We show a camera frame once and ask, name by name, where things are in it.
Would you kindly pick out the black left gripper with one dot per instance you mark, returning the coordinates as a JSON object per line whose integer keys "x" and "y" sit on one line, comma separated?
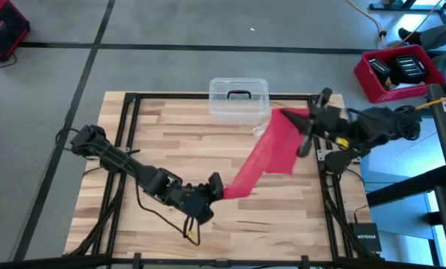
{"x": 192, "y": 203}

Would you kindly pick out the black aluminium table frame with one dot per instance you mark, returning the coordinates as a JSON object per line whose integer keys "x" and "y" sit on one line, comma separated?
{"x": 170, "y": 96}

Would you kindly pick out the red crepe bandage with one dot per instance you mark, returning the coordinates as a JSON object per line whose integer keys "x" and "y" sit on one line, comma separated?
{"x": 278, "y": 145}

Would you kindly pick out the red and black equipment case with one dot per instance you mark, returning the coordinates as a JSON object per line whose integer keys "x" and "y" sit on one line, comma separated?
{"x": 2, "y": 30}

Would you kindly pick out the clear plastic storage box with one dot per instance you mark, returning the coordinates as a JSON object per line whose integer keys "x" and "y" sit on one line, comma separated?
{"x": 222, "y": 87}

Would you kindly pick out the red plastic crate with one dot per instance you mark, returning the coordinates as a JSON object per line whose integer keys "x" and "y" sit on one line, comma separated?
{"x": 379, "y": 95}

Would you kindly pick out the large black ribbed battery pack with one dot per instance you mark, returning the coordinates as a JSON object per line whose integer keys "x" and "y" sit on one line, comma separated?
{"x": 409, "y": 67}

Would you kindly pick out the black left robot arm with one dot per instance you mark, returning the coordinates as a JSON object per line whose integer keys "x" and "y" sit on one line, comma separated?
{"x": 114, "y": 158}

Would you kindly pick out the person's shoe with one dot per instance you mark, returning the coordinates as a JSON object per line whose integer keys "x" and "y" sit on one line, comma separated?
{"x": 409, "y": 36}

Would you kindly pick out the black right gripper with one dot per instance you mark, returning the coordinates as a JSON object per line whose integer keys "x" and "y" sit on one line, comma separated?
{"x": 331, "y": 123}

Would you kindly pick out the black Netgear switch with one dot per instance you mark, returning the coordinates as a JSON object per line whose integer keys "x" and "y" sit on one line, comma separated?
{"x": 365, "y": 237}

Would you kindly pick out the crumpled clear plastic wrapper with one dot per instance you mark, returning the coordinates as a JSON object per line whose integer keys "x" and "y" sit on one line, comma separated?
{"x": 261, "y": 131}

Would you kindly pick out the small black battery pack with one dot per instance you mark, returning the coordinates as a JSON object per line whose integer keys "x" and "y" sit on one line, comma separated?
{"x": 379, "y": 69}

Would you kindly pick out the black floor stand base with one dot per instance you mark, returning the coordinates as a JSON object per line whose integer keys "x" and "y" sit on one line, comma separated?
{"x": 405, "y": 7}

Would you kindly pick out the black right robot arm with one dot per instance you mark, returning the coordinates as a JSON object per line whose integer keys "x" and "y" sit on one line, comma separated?
{"x": 379, "y": 125}

